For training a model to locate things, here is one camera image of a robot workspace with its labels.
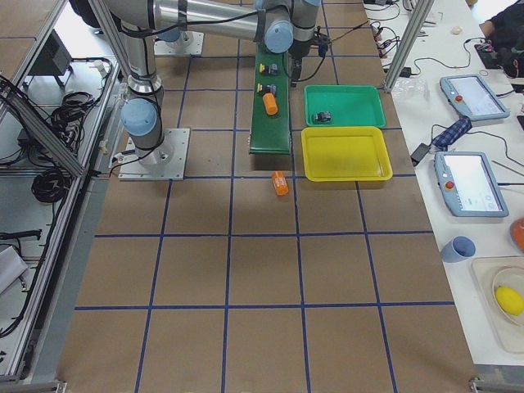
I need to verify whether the blue plastic cup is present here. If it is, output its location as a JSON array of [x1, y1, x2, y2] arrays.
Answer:
[[440, 236, 477, 263]]

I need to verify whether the plain orange cylinder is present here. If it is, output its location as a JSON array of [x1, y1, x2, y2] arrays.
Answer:
[[262, 93, 278, 116]]

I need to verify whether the yellow plastic tray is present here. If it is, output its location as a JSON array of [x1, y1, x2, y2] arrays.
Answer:
[[301, 126, 393, 182]]

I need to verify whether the yellow lemon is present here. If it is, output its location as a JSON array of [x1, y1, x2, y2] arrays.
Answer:
[[495, 286, 523, 316]]

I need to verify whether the blue checkered cloth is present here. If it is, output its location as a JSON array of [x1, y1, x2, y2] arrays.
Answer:
[[431, 116, 472, 151]]

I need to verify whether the lower teach pendant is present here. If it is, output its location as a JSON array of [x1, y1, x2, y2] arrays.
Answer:
[[434, 151, 509, 218]]

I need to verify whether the red black power cable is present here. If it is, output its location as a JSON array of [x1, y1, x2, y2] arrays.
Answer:
[[327, 18, 372, 44]]

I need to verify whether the green plastic tray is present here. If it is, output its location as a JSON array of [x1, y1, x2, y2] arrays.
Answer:
[[304, 85, 386, 128]]

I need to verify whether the aluminium frame post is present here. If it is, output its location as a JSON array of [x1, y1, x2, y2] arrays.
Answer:
[[383, 0, 434, 93]]

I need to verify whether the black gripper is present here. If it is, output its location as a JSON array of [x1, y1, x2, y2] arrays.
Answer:
[[288, 44, 311, 88]]

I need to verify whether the orange bowl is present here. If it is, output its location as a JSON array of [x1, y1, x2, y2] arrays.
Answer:
[[509, 217, 524, 251]]

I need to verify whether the orange cylinder labeled 4680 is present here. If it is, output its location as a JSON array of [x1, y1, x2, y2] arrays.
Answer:
[[271, 171, 289, 196]]

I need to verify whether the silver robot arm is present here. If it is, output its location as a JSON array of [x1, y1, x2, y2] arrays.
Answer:
[[148, 1, 330, 87], [75, 1, 296, 154]]

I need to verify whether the yellow push button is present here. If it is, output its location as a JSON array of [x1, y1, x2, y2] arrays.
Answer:
[[256, 84, 277, 97], [258, 63, 280, 76]]

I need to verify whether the green push button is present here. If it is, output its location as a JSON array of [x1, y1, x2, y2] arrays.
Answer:
[[312, 111, 332, 124]]

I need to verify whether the teach pendant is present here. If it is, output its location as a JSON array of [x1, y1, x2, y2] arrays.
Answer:
[[434, 151, 509, 218], [439, 75, 510, 121]]

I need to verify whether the green conveyor belt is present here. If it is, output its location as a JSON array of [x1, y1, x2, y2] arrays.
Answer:
[[249, 43, 291, 155]]

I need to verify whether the black power adapter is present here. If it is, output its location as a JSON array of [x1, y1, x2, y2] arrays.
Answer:
[[410, 143, 431, 167]]

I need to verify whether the beige tray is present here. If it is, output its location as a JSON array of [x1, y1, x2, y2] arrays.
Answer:
[[470, 255, 524, 355]]

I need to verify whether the upper teach pendant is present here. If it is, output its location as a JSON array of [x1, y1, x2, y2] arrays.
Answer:
[[439, 75, 510, 121]]

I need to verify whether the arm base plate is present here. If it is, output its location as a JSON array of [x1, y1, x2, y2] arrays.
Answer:
[[154, 31, 204, 57], [117, 128, 190, 181]]

